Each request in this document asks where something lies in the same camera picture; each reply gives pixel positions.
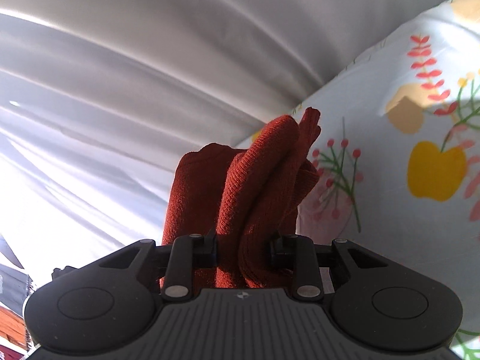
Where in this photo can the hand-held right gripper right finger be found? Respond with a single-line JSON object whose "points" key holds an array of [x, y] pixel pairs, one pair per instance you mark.
{"points": [[277, 253]]}

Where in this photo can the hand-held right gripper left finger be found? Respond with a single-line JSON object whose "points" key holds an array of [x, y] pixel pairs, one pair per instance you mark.
{"points": [[210, 251]]}

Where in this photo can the red knit sweater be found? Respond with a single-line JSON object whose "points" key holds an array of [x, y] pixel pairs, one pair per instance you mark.
{"points": [[247, 187]]}

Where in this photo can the floral printed bedsheet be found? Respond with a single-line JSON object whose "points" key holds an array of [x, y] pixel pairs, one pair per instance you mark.
{"points": [[393, 157]]}

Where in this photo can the white curtain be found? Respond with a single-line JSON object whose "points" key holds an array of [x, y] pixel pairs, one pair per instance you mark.
{"points": [[168, 63]]}

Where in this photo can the dark grey object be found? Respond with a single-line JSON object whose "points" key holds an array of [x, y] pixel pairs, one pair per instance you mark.
{"points": [[13, 283]]}

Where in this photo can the orange striped object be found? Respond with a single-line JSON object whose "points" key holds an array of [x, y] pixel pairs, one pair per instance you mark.
{"points": [[11, 326]]}

